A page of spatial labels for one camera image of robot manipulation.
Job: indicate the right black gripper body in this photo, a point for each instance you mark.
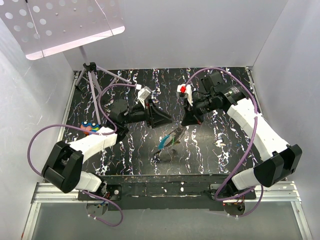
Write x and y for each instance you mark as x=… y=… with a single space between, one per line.
x=203 y=106

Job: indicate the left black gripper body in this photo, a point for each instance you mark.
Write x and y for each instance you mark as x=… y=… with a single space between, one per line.
x=138 y=115

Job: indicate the silver key with green tag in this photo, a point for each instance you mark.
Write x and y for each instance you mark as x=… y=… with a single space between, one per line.
x=220 y=143

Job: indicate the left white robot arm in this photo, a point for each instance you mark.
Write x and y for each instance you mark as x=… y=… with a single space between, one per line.
x=63 y=167

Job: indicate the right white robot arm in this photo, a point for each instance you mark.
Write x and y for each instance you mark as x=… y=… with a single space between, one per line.
x=268 y=158

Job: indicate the colourful toy blocks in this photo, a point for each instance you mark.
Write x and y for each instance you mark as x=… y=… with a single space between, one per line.
x=89 y=127

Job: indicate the perforated music stand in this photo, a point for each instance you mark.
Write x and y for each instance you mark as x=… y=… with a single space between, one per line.
x=44 y=28

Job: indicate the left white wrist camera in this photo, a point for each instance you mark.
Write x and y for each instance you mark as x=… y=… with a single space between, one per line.
x=143 y=93

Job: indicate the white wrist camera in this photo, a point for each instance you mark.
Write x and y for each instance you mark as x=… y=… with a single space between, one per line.
x=143 y=93
x=185 y=90

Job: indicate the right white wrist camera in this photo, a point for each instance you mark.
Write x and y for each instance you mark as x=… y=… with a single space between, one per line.
x=185 y=90

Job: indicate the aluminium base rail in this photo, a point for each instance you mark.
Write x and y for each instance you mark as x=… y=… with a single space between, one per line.
x=175 y=191

